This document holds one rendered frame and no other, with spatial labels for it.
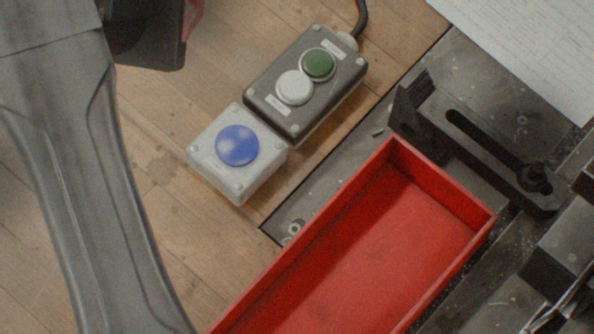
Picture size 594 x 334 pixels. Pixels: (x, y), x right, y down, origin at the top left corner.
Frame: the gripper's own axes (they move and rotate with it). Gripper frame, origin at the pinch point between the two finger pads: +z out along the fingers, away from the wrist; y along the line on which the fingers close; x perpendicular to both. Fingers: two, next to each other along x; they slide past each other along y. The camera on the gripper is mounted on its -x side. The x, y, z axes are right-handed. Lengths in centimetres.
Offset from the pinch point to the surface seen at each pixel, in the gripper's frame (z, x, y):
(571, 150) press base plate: 37.5, 12.5, -23.2
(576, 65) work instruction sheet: 42.4, 5.1, -21.7
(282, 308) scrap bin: 17.9, 27.1, -3.5
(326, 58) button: 28.6, 6.3, -1.0
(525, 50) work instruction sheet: 41.2, 4.2, -16.8
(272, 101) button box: 25.1, 10.4, 2.4
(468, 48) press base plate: 39.1, 4.6, -11.6
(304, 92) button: 26.0, 9.3, -0.2
